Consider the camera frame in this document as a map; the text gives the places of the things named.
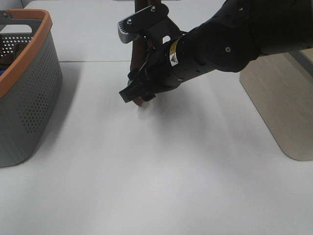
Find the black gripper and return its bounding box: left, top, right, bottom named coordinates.
left=119, top=36, right=186, bottom=103

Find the dark brown towel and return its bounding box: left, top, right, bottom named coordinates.
left=129, top=0, right=162, bottom=108

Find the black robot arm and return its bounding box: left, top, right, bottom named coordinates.
left=118, top=0, right=313, bottom=105

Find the grey perforated basket orange rim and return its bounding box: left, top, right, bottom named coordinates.
left=0, top=9, right=63, bottom=167

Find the beige basket grey rim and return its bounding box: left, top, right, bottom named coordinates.
left=240, top=49, right=313, bottom=161

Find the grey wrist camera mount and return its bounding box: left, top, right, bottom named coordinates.
left=117, top=3, right=169, bottom=44

